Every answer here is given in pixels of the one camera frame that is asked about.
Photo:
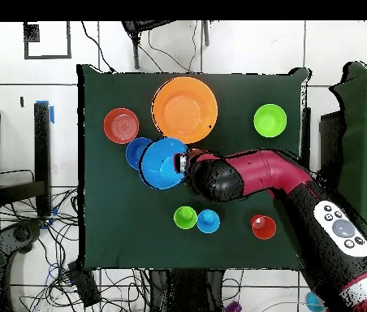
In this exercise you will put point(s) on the black power strip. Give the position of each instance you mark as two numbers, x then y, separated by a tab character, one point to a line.
82	286

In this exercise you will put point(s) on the dark grey rounded base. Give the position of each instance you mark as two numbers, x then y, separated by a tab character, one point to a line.
21	234

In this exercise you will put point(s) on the blue cup on floor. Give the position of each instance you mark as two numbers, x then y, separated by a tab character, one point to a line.
313	302

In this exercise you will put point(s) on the green bowl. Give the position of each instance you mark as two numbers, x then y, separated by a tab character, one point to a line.
270	120

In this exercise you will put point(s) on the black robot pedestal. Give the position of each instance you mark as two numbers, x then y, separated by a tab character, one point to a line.
186	292

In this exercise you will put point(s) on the small purple object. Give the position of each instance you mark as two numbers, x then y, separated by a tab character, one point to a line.
234	307

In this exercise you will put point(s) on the black metal stand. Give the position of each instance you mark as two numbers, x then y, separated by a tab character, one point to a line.
135	48

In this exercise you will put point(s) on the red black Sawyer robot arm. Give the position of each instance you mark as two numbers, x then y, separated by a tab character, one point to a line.
268	172

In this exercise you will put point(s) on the dark green table cloth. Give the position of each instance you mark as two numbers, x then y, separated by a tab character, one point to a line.
138	243

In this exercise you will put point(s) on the large yellow-orange bowl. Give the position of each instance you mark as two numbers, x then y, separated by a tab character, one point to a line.
184	110

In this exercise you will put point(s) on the large light blue bowl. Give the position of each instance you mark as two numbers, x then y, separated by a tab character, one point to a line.
159	165

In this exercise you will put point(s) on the dark blue bowl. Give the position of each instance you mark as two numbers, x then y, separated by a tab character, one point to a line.
133	152

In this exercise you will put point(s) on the orange-red ribbed bowl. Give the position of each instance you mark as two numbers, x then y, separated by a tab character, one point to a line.
121	125

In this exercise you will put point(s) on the green cup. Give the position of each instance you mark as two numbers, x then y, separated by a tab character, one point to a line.
185	217

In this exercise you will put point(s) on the black metal frame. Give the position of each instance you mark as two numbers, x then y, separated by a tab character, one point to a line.
42	146
329	139

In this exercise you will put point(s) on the light blue cup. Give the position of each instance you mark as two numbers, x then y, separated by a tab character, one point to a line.
208	221

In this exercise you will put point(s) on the orange-red cup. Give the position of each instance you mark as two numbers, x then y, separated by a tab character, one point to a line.
263	227

